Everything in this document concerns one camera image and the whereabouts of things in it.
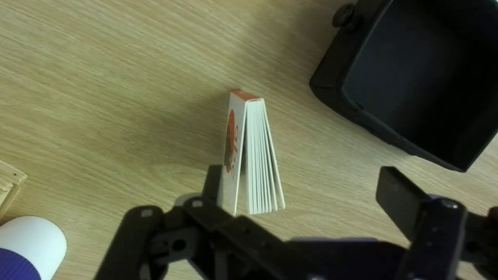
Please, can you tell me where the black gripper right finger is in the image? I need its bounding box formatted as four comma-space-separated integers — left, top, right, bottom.
375, 164, 470, 280

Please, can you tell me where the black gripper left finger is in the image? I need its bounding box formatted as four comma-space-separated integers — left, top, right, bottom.
184, 163, 324, 280

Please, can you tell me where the deck of cards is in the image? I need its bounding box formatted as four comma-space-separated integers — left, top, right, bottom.
216, 86, 286, 217

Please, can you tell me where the black square bowl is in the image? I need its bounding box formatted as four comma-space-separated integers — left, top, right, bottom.
308, 0, 498, 173

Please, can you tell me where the white cup with purple band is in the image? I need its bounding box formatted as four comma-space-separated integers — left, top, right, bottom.
0, 214, 68, 280

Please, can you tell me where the wooden slat crate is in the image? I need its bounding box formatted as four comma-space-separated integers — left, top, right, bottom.
0, 158, 28, 219

